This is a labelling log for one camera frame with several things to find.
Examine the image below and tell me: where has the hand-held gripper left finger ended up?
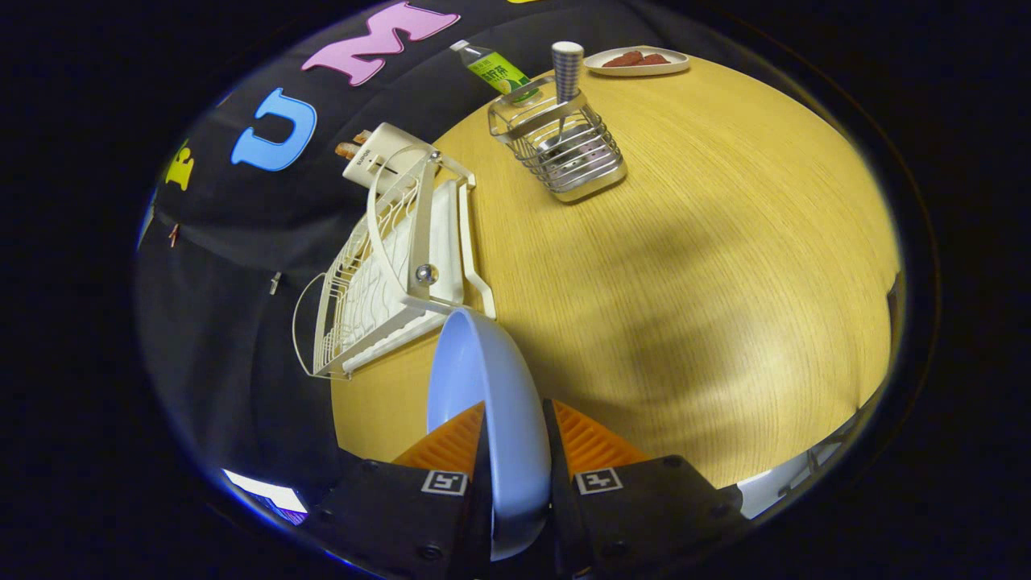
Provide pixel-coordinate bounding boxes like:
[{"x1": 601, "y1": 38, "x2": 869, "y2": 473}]
[{"x1": 310, "y1": 400, "x2": 494, "y2": 580}]

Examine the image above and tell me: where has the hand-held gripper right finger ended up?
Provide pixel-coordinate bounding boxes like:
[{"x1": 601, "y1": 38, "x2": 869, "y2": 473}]
[{"x1": 541, "y1": 398, "x2": 754, "y2": 579}]

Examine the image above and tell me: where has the blue plate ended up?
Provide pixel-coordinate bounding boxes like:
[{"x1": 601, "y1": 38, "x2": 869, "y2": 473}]
[{"x1": 426, "y1": 306, "x2": 553, "y2": 562}]

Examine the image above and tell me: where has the white wire dish rack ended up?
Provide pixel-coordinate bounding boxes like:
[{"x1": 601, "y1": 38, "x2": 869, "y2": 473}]
[{"x1": 292, "y1": 143, "x2": 497, "y2": 381}]

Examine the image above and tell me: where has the metal wire basket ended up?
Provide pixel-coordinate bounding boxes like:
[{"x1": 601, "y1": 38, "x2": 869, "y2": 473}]
[{"x1": 487, "y1": 75, "x2": 628, "y2": 203}]

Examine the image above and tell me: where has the checkered handle metal spoon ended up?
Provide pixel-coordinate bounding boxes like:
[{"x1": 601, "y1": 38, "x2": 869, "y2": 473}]
[{"x1": 536, "y1": 41, "x2": 597, "y2": 174}]

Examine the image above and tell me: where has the small white plate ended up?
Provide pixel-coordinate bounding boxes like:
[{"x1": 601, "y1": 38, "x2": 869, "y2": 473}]
[{"x1": 583, "y1": 46, "x2": 691, "y2": 77}]

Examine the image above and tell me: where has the bright monitor screen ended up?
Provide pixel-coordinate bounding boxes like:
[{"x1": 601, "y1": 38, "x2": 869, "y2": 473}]
[{"x1": 222, "y1": 469, "x2": 308, "y2": 524}]

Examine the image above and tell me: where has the white furniture piece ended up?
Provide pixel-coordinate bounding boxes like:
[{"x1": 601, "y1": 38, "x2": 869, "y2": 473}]
[{"x1": 737, "y1": 435, "x2": 859, "y2": 519}]

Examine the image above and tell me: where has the white toaster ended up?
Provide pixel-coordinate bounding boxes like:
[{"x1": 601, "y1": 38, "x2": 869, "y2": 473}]
[{"x1": 342, "y1": 122, "x2": 436, "y2": 190}]

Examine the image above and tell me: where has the green label drink bottle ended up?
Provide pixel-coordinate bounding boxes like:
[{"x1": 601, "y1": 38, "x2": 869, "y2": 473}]
[{"x1": 449, "y1": 39, "x2": 539, "y2": 104}]

